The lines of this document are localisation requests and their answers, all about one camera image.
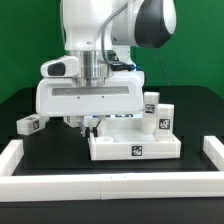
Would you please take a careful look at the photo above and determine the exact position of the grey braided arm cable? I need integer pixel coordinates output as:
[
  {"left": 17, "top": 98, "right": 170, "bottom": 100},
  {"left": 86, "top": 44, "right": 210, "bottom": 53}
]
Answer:
[{"left": 99, "top": 3, "right": 134, "bottom": 68}]

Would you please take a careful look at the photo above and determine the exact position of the white square table top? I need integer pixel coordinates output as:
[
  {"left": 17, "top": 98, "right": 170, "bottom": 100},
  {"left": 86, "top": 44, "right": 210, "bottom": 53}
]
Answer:
[{"left": 88, "top": 118, "right": 181, "bottom": 160}]

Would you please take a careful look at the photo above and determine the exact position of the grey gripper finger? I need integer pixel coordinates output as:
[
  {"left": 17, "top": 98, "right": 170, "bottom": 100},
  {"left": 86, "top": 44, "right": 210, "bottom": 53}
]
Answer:
[
  {"left": 92, "top": 120, "right": 101, "bottom": 137},
  {"left": 76, "top": 116, "right": 86, "bottom": 137}
]

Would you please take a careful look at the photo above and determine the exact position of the white sheet with markers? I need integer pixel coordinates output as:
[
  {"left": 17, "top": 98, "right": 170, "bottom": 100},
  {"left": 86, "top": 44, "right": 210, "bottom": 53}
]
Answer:
[{"left": 91, "top": 114, "right": 134, "bottom": 119}]

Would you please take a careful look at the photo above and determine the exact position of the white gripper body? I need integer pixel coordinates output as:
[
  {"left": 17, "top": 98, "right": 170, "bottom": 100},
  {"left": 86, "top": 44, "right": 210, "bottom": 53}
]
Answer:
[{"left": 36, "top": 56, "right": 145, "bottom": 117}]

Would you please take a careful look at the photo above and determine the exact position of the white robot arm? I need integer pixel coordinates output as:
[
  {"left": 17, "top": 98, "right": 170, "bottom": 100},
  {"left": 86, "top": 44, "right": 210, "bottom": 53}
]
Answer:
[{"left": 36, "top": 0, "right": 176, "bottom": 126}]

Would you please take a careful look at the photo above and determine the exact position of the white U-shaped fence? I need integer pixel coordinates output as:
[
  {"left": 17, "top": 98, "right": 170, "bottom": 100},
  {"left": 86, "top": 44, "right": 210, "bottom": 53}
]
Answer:
[{"left": 0, "top": 136, "right": 224, "bottom": 202}]

